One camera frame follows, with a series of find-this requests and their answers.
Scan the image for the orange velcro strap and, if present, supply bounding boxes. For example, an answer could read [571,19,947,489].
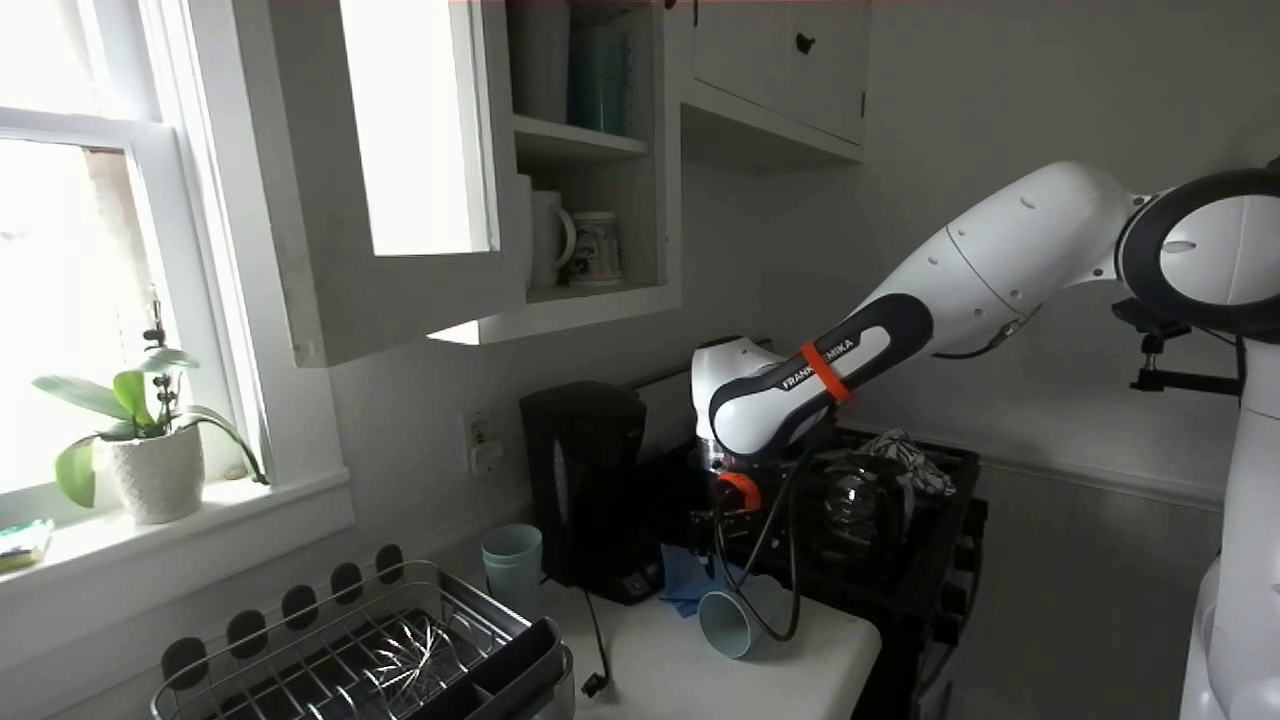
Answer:
[711,462,766,520]
[796,334,858,410]

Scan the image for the metal dish rack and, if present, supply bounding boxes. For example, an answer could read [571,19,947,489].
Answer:
[147,541,579,720]

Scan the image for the white cabinet with knob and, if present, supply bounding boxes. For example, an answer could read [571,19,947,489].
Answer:
[674,0,877,173]

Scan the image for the white wall outlet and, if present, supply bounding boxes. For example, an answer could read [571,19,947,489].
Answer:
[459,407,510,475]

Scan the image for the teal plastic cup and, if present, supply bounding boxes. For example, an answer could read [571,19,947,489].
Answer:
[696,587,764,665]
[476,520,546,619]

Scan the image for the white ceramic mug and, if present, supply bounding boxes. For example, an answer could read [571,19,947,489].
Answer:
[526,187,579,296]

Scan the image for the black power cord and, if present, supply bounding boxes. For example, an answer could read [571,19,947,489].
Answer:
[574,585,623,702]

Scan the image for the blue cloth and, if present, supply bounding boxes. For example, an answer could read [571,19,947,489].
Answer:
[657,541,730,619]

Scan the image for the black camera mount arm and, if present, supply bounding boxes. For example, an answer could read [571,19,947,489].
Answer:
[1113,296,1251,401]

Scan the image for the white wall cabinet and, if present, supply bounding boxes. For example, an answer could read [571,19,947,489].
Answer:
[422,0,691,350]

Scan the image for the small soap dish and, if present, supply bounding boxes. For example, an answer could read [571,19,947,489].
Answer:
[0,514,61,580]

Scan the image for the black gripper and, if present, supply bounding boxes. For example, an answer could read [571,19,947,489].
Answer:
[698,454,774,609]

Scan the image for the white window frame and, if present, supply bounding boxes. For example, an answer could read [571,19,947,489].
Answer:
[0,0,360,631]

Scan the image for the white plant pot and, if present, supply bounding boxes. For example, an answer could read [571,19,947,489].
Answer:
[101,425,209,529]

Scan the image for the black steel stove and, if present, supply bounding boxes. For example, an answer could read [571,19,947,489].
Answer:
[633,367,990,720]

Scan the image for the stacked teal cups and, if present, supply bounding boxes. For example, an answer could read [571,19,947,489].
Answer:
[567,11,640,138]

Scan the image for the green orchid plant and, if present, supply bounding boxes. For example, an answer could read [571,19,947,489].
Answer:
[32,296,270,512]

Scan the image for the glass coffee carafe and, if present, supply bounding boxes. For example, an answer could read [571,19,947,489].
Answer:
[803,451,923,555]

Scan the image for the black coffee maker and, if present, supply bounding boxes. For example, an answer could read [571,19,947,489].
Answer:
[517,378,668,609]

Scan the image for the white ceramic vessel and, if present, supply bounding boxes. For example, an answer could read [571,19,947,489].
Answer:
[508,173,541,298]

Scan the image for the white cabinet door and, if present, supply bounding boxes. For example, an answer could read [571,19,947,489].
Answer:
[232,0,530,371]

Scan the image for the stacked white cups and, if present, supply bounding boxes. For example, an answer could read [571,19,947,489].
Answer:
[508,0,574,122]

